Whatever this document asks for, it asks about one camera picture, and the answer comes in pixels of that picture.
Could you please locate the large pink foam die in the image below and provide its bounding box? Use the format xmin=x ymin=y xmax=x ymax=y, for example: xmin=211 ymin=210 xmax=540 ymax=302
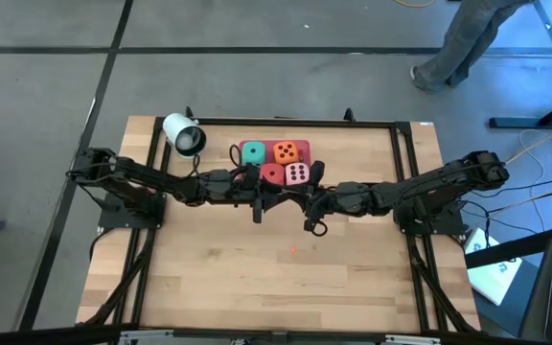
xmin=284 ymin=162 xmax=311 ymax=187

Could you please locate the person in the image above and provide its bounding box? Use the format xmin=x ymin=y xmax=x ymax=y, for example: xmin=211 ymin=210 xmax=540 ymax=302
xmin=408 ymin=0 xmax=534 ymax=95

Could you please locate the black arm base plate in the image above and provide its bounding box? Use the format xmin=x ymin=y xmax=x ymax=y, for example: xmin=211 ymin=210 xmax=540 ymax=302
xmin=397 ymin=195 xmax=467 ymax=236
xmin=98 ymin=191 xmax=167 ymax=230

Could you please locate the white box with blue print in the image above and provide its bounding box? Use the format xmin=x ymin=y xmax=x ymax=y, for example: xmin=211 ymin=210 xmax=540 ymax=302
xmin=464 ymin=227 xmax=523 ymax=307

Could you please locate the large teal foam die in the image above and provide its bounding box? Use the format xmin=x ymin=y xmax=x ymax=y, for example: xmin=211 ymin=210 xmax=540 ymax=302
xmin=241 ymin=141 xmax=266 ymax=168

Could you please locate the large red foam die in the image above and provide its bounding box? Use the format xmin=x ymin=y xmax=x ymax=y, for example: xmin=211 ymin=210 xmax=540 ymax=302
xmin=259 ymin=163 xmax=286 ymax=187

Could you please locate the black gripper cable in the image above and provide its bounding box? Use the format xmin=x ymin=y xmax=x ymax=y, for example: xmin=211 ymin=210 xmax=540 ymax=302
xmin=189 ymin=143 xmax=246 ymax=178
xmin=304 ymin=218 xmax=329 ymax=239

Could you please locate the yellow hanging cable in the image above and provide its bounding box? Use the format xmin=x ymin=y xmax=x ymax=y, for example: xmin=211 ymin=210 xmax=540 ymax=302
xmin=501 ymin=116 xmax=552 ymax=169

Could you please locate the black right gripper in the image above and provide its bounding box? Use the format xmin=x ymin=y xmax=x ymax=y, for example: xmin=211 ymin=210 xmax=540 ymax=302
xmin=303 ymin=180 xmax=378 ymax=232

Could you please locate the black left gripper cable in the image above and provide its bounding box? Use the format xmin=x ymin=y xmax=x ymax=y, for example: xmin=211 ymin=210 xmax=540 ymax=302
xmin=189 ymin=143 xmax=246 ymax=178

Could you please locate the large orange foam die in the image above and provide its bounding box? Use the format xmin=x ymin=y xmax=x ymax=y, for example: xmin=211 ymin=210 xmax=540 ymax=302
xmin=272 ymin=141 xmax=300 ymax=166

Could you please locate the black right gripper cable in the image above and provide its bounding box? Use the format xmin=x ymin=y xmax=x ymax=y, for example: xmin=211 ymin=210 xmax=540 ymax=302
xmin=304 ymin=218 xmax=329 ymax=239

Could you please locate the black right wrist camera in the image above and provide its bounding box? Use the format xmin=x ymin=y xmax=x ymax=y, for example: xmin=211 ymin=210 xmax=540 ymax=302
xmin=308 ymin=160 xmax=327 ymax=187

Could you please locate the black camera rig crossbar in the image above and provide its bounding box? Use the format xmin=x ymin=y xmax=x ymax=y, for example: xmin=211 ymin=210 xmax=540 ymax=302
xmin=0 ymin=323 xmax=552 ymax=345

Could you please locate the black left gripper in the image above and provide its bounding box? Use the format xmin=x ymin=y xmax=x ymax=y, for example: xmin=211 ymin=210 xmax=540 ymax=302
xmin=203 ymin=165 xmax=307 ymax=225

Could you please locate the white floor cable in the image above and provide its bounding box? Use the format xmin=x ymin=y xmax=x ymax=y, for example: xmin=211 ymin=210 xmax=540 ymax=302
xmin=517 ymin=128 xmax=552 ymax=202

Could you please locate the black diagonal frame strut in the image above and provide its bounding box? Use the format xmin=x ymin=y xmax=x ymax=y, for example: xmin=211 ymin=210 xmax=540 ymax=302
xmin=465 ymin=222 xmax=552 ymax=269

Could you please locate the pink translucent plastic bin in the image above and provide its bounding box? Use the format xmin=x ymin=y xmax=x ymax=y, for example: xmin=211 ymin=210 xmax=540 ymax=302
xmin=237 ymin=139 xmax=312 ymax=193

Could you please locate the black aluminium table frame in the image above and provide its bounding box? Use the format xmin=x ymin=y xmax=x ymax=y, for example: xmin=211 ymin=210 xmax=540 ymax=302
xmin=77 ymin=105 xmax=481 ymax=336

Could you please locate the black floor cable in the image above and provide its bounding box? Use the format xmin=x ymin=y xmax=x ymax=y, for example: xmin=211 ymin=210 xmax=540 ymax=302
xmin=457 ymin=170 xmax=552 ymax=231

